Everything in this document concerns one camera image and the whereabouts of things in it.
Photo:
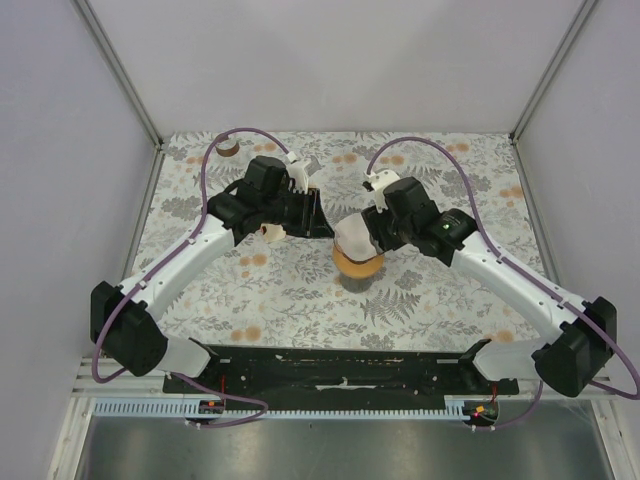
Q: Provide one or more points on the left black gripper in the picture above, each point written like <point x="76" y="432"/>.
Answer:
<point x="312" y="222"/>

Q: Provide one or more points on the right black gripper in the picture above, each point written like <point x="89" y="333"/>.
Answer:
<point x="375" y="222"/>

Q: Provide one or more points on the orange coffee filter pack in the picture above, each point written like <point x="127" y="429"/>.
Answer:
<point x="272" y="233"/>

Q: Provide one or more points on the grey glass carafe wooden collar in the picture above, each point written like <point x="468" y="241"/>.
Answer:
<point x="356" y="277"/>

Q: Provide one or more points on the clear glass carafe brown collar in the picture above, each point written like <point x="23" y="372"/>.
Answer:
<point x="227" y="147"/>

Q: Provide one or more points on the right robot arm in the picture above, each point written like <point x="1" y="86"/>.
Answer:
<point x="568" y="352"/>

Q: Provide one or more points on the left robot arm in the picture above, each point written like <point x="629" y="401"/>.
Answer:
<point x="123" y="317"/>

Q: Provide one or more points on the floral patterned table mat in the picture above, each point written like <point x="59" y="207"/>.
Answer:
<point x="287" y="293"/>

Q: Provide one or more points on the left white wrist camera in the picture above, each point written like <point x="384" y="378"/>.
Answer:
<point x="300" y="171"/>

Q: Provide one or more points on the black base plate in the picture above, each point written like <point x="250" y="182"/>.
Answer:
<point x="326" y="380"/>

